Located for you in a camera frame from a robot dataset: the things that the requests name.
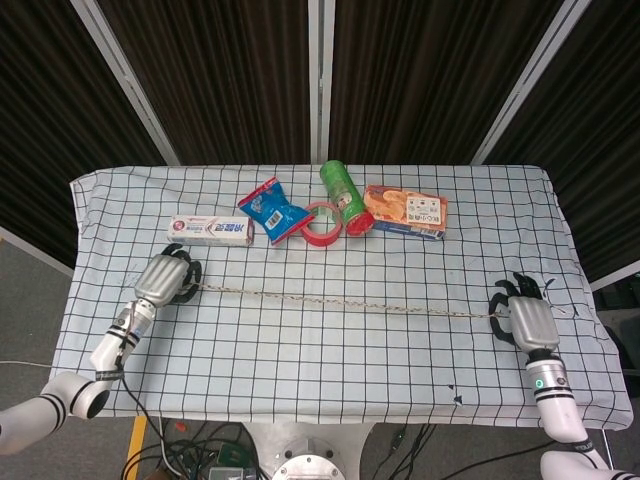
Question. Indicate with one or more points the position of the red tape roll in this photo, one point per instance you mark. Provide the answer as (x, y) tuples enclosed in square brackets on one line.
[(320, 240)]

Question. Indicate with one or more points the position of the blue snack bag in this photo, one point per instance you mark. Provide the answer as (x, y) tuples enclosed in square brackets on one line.
[(272, 210)]

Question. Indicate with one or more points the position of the orange and blue cracker box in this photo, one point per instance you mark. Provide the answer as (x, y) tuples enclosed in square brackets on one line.
[(400, 207)]

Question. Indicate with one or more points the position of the grey metal partition post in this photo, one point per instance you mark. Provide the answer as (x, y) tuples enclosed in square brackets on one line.
[(320, 80), (525, 85), (125, 80)]

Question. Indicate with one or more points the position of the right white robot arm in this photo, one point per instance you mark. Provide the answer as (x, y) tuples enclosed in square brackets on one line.
[(560, 405)]

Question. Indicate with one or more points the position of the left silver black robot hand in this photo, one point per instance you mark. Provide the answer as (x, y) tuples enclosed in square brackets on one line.
[(160, 277)]

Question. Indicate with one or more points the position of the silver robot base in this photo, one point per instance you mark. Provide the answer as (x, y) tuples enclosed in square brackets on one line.
[(307, 455)]

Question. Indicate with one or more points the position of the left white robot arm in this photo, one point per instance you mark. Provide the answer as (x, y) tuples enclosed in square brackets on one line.
[(107, 350)]

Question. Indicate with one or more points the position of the white black-checked tablecloth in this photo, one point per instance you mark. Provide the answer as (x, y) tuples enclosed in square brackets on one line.
[(320, 360)]

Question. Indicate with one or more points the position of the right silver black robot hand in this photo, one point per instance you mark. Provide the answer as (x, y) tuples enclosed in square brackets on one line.
[(532, 320)]

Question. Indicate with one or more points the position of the white toothpaste box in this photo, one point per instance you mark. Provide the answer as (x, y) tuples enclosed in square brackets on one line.
[(210, 230)]

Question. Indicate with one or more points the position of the green chip can red lid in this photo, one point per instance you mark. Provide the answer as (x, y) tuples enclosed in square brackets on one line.
[(342, 192)]

